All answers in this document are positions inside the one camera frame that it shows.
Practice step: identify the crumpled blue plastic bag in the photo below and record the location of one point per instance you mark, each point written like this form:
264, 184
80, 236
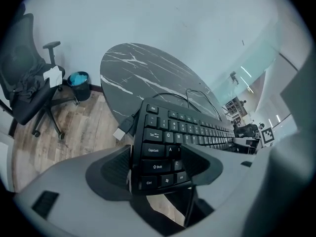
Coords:
77, 78

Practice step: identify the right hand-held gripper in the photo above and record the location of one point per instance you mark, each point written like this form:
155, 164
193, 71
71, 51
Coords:
267, 136

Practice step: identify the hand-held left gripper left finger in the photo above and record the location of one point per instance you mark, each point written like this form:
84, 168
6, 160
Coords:
74, 201

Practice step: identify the black trash bin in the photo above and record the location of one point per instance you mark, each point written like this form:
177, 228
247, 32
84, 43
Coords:
81, 91

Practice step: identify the wooden bookshelf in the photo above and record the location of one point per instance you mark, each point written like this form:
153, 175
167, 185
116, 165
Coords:
235, 107

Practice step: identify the black star-base office chair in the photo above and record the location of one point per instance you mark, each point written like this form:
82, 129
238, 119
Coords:
245, 130

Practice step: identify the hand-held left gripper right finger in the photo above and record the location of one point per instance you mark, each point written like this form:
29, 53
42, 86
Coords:
234, 181

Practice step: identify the black mesh office chair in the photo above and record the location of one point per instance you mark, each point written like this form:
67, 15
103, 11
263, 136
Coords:
24, 102

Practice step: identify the frosted glass door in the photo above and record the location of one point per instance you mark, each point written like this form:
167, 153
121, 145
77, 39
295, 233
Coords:
247, 58

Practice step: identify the black keyboard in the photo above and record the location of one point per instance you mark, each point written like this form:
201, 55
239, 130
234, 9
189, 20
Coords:
158, 132

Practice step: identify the white paper sheet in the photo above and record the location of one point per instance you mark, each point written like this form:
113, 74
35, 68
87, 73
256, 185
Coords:
52, 75

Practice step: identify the black garment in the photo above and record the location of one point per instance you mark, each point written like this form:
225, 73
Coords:
29, 83

